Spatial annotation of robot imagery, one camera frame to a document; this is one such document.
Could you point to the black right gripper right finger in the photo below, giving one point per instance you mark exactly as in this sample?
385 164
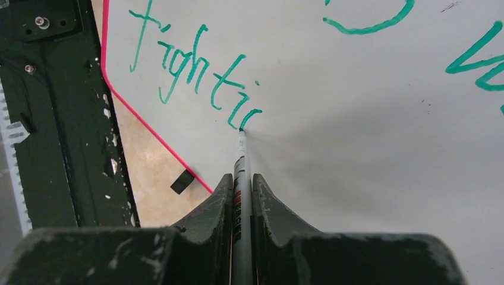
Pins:
290 251

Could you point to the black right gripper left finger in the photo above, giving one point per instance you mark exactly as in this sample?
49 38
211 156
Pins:
194 250

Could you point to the green capped whiteboard marker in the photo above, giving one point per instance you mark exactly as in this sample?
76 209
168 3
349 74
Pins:
242 258

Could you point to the pink framed whiteboard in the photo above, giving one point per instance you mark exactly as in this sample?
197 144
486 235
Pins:
363 116

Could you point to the black whiteboard foot clip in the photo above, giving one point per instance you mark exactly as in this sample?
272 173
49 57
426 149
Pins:
182 182

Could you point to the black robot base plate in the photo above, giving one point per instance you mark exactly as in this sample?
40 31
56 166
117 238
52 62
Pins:
72 165

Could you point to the white slotted cable duct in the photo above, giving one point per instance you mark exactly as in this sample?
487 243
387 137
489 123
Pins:
13 133

